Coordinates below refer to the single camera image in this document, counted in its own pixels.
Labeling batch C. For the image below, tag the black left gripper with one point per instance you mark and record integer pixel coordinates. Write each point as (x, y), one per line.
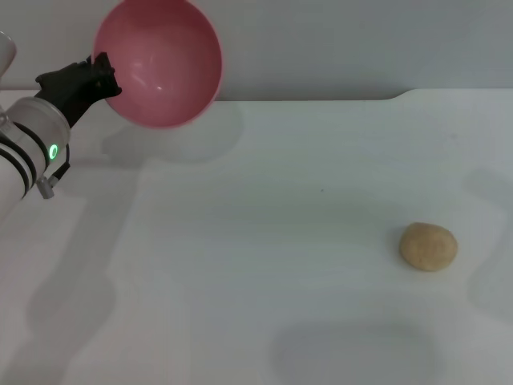
(68, 86)

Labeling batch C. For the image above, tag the pink plastic bowl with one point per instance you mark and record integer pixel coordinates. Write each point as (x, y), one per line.
(168, 68)

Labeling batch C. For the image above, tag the round tan egg yolk pastry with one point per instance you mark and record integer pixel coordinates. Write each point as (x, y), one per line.
(428, 247)

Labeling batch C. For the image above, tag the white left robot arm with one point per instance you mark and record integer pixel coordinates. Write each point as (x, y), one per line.
(24, 136)

